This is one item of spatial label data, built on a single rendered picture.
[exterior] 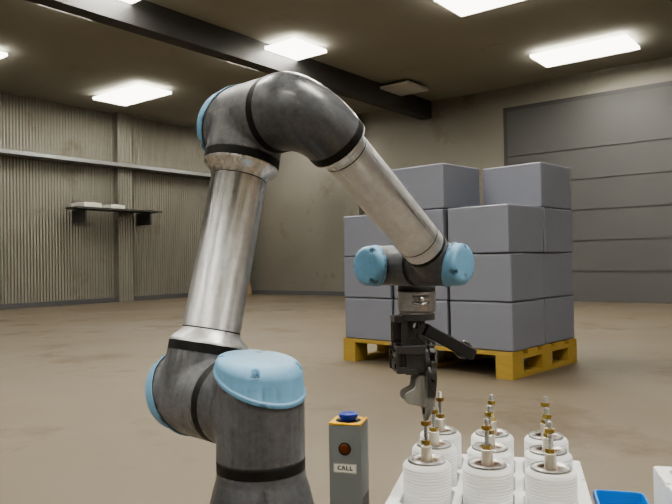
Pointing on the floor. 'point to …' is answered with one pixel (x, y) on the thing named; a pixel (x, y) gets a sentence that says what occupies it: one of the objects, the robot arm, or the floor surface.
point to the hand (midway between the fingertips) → (429, 412)
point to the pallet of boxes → (474, 306)
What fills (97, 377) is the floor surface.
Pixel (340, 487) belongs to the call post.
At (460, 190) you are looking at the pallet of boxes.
